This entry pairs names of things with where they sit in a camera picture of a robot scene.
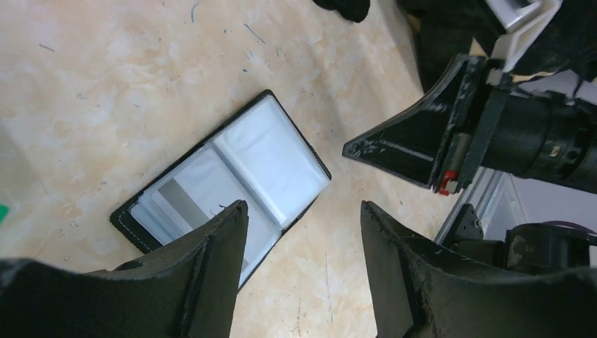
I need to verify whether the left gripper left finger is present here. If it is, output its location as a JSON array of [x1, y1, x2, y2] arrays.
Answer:
[[1, 200, 249, 337]]

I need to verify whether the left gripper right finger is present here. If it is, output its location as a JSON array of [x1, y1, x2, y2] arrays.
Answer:
[[360, 201, 596, 337]]

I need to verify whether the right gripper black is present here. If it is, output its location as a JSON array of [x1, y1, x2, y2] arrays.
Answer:
[[342, 54, 596, 195]]

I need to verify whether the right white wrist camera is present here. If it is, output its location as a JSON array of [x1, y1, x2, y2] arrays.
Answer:
[[486, 0, 563, 73]]

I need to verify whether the black floral blanket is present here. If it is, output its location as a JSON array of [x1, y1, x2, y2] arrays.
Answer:
[[396, 1, 596, 91]]

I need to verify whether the green plastic bin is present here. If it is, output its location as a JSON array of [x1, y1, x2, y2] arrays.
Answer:
[[0, 204, 10, 223]]

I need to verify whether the black cloth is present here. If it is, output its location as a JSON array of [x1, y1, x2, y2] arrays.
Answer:
[[313, 0, 371, 23]]

